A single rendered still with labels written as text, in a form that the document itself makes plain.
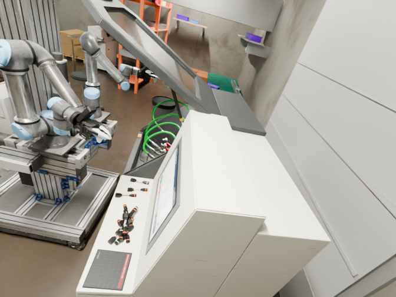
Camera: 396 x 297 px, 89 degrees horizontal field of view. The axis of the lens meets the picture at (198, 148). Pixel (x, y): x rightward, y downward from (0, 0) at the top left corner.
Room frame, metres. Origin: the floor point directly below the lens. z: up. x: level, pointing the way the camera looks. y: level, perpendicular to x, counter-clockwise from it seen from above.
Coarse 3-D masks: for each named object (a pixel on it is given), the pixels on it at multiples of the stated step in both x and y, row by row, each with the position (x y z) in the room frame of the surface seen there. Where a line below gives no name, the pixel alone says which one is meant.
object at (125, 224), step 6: (126, 210) 0.71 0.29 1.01; (132, 210) 0.71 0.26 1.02; (126, 216) 0.66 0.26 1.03; (132, 216) 0.69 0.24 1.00; (120, 222) 0.63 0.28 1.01; (126, 222) 0.64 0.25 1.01; (120, 228) 0.61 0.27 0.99; (126, 228) 0.62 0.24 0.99; (132, 228) 0.63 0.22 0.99; (120, 234) 0.57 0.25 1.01; (126, 234) 0.59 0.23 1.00; (108, 240) 0.53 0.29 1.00; (114, 240) 0.54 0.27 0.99; (120, 240) 0.54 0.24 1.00; (126, 240) 0.55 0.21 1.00
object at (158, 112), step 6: (156, 96) 3.62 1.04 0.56; (162, 96) 3.71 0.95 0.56; (156, 102) 3.62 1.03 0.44; (168, 102) 3.72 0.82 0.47; (156, 108) 3.31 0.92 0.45; (162, 108) 3.29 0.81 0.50; (168, 108) 3.33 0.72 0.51; (174, 108) 3.55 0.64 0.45; (156, 114) 3.32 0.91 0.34; (162, 114) 3.31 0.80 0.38
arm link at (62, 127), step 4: (56, 120) 0.82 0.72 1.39; (60, 120) 0.82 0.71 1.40; (64, 120) 0.83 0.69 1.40; (56, 124) 0.82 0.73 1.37; (60, 124) 0.82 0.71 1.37; (64, 124) 0.83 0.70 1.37; (68, 124) 0.86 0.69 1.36; (72, 124) 0.88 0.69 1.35; (56, 128) 0.82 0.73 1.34; (60, 128) 0.82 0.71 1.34; (64, 128) 0.84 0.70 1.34; (68, 128) 0.86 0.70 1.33; (56, 132) 0.82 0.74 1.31; (60, 132) 0.83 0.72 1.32; (64, 132) 0.84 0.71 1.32; (68, 132) 0.86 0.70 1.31
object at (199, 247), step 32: (192, 128) 0.84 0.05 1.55; (224, 128) 0.94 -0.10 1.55; (192, 160) 0.61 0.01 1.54; (224, 160) 0.66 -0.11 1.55; (192, 192) 0.46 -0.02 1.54; (224, 192) 0.48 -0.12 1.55; (192, 224) 0.38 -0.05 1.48; (224, 224) 0.40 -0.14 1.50; (256, 224) 0.42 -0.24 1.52; (160, 256) 0.37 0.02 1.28; (192, 256) 0.39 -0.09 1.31; (224, 256) 0.42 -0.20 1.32; (160, 288) 0.38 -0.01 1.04; (192, 288) 0.40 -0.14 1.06
